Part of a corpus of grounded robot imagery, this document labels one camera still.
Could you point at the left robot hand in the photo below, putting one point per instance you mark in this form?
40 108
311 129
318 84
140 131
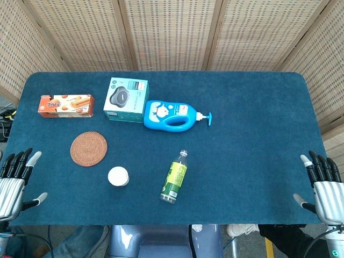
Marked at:
10 188

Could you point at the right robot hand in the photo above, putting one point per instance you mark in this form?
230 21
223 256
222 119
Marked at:
328 196

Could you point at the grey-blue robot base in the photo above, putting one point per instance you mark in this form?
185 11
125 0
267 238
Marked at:
164 241

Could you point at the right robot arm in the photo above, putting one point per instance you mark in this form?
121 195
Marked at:
334 242

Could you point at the brown woven coaster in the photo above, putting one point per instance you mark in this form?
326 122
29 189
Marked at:
88 148

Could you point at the blue jeans leg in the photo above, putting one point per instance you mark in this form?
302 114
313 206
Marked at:
78 242

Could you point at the white sneaker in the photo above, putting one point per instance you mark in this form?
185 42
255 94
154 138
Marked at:
242 229

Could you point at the blue table cloth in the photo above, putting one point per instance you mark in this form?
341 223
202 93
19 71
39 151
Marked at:
242 150

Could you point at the orange biscuit box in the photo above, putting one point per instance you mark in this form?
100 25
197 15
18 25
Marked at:
66 106

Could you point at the teal white product box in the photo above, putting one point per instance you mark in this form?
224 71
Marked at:
126 100

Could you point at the clear bottle green label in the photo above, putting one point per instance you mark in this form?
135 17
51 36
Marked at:
174 178

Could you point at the blue pump detergent bottle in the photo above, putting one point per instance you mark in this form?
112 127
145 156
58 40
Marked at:
169 115

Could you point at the woven bamboo folding screen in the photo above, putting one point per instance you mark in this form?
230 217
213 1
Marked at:
172 32

